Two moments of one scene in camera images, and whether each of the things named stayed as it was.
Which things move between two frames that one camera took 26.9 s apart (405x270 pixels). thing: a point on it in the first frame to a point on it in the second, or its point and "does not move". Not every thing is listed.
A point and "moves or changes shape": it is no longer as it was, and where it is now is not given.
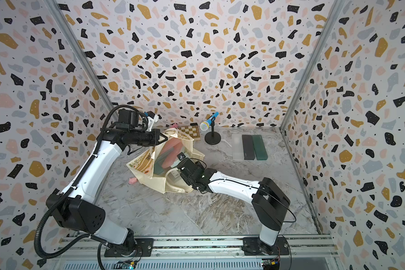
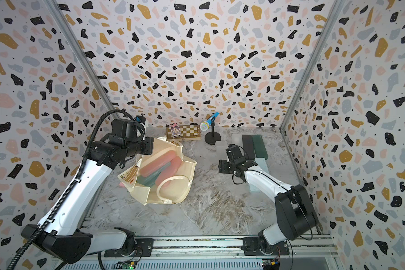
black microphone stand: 212,138 does not move
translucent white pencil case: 237,147 does not move
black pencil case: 248,147 does not move
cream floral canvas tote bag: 158,166 moves or changes shape
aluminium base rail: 77,252 does not move
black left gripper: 156,133 to 149,142
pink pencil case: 171,148 to 157,163
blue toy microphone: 205,125 does not move
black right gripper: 184,178 to 222,165
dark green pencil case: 260,148 does not move
